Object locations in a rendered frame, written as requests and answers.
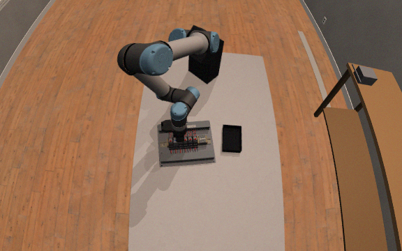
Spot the grey relay panel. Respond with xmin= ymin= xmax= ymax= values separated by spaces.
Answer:
xmin=157 ymin=121 xmax=216 ymax=167

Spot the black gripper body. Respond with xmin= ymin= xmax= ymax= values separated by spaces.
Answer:
xmin=161 ymin=120 xmax=187 ymax=142

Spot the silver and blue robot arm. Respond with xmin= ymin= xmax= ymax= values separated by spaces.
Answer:
xmin=117 ymin=28 xmax=219 ymax=127

